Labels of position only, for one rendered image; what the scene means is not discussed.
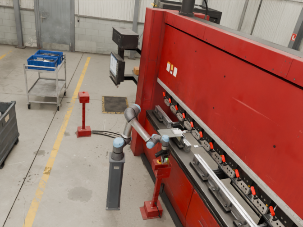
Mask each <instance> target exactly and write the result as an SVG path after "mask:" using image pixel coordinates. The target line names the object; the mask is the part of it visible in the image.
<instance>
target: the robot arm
mask: <svg viewBox="0 0 303 227"><path fill-rule="evenodd" d="M140 112H141V108H140V106H139V105H137V104H133V105H131V106H130V107H128V108H127V109H126V110H125V111H124V116H125V119H126V120H127V122H126V125H125V128H124V132H122V134H121V137H118V138H115V139H114V141H113V151H112V153H111V155H110V157H111V159H112V160H114V161H121V160H122V159H123V158H124V154H123V148H124V147H125V146H126V145H127V144H128V143H130V141H131V140H132V137H131V131H132V128H133V127H134V129H135V130H136V131H137V132H138V133H139V135H140V136H141V137H142V138H143V140H144V141H145V142H146V143H147V144H146V146H147V148H149V149H151V148H153V147H154V146H155V145H156V144H157V143H158V142H159V143H162V146H161V150H160V151H159V152H157V153H155V157H156V158H157V157H159V156H161V163H162V164H163V163H165V162H167V160H166V158H170V157H169V156H170V149H169V136H168V135H163V136H160V135H157V134H153V135H152V136H151V137H150V135H149V134H148V133H147V132H146V130H145V129H144V128H143V127H142V126H141V124H140V123H139V122H138V121H137V120H136V118H137V117H138V114H139V113H140Z"/></svg>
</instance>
